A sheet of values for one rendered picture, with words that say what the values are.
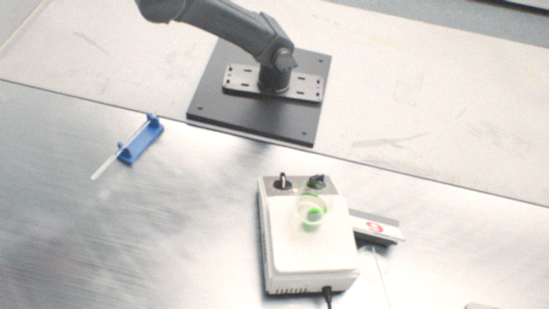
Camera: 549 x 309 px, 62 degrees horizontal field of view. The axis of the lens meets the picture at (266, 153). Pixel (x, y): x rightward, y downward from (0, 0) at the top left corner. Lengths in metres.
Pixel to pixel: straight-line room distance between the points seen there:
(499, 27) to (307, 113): 2.31
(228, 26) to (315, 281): 0.40
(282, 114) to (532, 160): 0.50
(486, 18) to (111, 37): 2.47
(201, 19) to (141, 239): 0.35
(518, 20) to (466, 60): 2.08
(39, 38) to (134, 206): 0.48
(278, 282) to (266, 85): 0.40
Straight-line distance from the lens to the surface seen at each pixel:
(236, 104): 0.89
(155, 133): 0.85
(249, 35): 0.76
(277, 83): 0.88
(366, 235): 0.76
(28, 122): 0.94
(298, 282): 0.66
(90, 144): 0.87
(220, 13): 0.71
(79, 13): 1.15
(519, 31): 3.15
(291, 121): 0.87
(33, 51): 1.08
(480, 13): 3.15
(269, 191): 0.72
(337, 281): 0.68
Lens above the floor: 1.57
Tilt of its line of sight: 53 degrees down
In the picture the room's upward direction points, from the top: 9 degrees clockwise
